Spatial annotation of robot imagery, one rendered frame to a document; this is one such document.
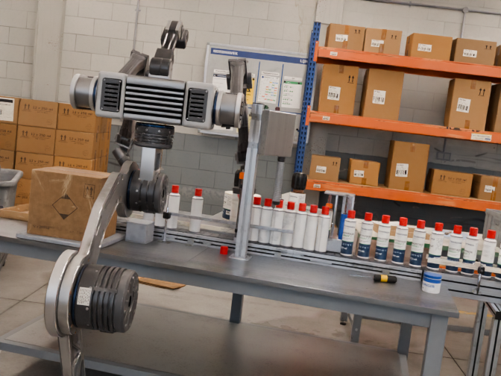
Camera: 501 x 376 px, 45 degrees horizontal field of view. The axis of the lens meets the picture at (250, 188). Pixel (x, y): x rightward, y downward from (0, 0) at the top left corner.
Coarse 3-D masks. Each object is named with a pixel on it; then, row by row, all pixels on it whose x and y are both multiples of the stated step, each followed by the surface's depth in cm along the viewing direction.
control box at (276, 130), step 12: (264, 120) 254; (276, 120) 255; (288, 120) 260; (264, 132) 254; (276, 132) 257; (288, 132) 262; (264, 144) 254; (276, 144) 258; (288, 144) 263; (288, 156) 264
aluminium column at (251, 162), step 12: (252, 108) 255; (252, 120) 255; (252, 132) 256; (252, 156) 258; (252, 168) 257; (252, 180) 257; (252, 192) 258; (252, 204) 262; (240, 216) 260; (240, 228) 260; (240, 240) 262; (240, 252) 262
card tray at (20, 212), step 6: (24, 204) 307; (0, 210) 287; (6, 210) 286; (12, 210) 297; (18, 210) 302; (24, 210) 307; (0, 216) 287; (6, 216) 287; (12, 216) 286; (18, 216) 285; (24, 216) 285
